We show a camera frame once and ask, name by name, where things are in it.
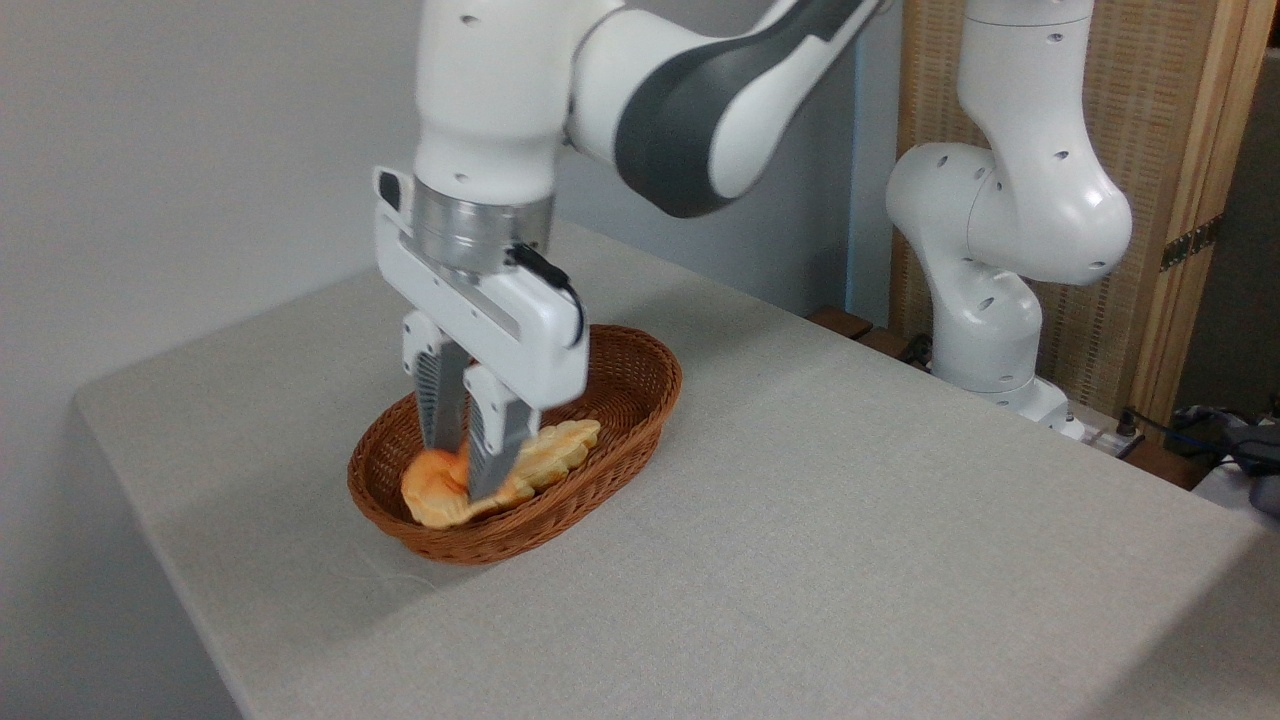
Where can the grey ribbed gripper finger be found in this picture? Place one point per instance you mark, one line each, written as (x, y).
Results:
(440, 400)
(492, 440)

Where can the flat pale bread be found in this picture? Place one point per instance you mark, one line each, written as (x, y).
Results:
(560, 450)

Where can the round orange bread roll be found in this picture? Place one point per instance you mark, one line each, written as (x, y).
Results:
(435, 495)

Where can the wooden folding screen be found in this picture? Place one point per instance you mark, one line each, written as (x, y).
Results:
(1160, 100)

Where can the metal screen hinge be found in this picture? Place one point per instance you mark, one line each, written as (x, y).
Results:
(1188, 243)

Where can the brown woven wicker basket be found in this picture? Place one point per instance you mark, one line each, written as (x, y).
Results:
(480, 542)

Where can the dark grey bag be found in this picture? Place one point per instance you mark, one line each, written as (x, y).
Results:
(1245, 450)

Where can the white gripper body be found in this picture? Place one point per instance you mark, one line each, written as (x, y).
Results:
(530, 335)

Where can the dark wooden block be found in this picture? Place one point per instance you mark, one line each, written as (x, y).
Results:
(840, 322)

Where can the grey tablecloth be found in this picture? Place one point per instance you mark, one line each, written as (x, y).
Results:
(850, 520)

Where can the black power plug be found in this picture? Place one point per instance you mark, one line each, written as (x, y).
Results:
(1128, 426)

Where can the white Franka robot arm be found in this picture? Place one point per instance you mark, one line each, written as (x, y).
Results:
(1010, 200)

